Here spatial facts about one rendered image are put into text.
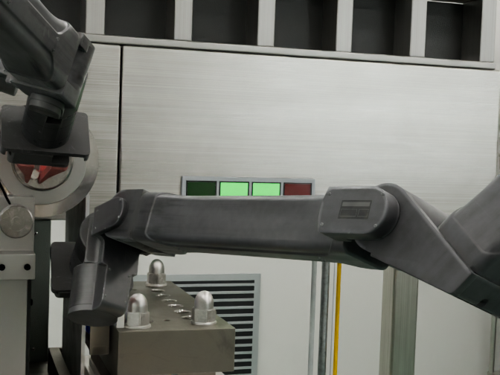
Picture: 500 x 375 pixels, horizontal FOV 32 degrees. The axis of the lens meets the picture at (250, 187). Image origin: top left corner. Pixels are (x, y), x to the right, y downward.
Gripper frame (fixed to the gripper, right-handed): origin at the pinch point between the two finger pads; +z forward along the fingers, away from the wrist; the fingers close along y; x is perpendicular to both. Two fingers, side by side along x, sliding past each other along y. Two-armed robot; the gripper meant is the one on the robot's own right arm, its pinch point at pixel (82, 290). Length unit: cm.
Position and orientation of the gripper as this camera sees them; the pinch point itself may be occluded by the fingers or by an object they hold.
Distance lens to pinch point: 122.9
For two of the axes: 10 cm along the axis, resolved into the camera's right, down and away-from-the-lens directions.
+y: 9.5, 0.2, 3.1
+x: -1.2, -9.0, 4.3
